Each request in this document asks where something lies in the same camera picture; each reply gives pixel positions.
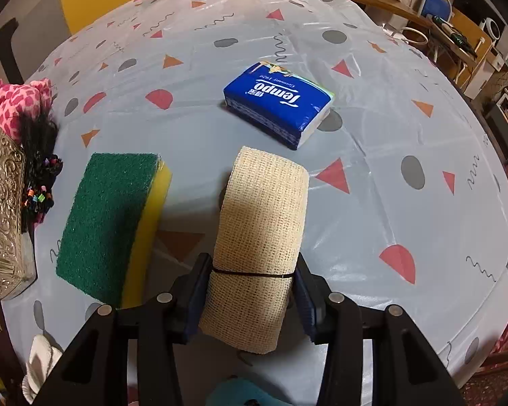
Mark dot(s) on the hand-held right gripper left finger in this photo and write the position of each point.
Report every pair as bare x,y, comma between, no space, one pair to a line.
197,292

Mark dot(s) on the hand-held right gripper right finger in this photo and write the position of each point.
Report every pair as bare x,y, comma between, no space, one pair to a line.
307,304

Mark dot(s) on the beige bandage roll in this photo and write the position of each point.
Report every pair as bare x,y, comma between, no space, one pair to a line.
258,228

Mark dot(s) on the green yellow scrub sponge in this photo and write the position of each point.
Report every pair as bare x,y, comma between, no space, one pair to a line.
106,224

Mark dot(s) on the white knit sock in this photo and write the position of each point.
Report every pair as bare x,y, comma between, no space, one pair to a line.
42,359

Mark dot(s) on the blue tissue pack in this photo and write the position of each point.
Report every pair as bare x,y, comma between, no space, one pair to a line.
275,101

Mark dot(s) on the silver ornate tissue box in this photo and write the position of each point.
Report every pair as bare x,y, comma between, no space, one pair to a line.
2,220

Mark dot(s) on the pink spotted plush toy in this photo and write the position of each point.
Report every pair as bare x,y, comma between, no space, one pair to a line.
17,101

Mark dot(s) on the white storage box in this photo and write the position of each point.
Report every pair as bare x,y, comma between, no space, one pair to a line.
489,76

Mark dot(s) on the dark green handheld tool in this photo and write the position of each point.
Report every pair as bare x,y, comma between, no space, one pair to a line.
455,36

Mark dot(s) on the wooden desk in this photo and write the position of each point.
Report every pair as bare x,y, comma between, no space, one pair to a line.
389,4

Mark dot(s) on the brown cardboard box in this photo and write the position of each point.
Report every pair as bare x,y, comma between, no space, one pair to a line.
470,29

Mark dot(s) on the blue folding chair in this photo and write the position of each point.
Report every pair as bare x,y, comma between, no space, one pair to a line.
434,4

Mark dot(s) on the white round fan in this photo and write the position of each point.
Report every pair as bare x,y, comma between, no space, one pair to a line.
491,28

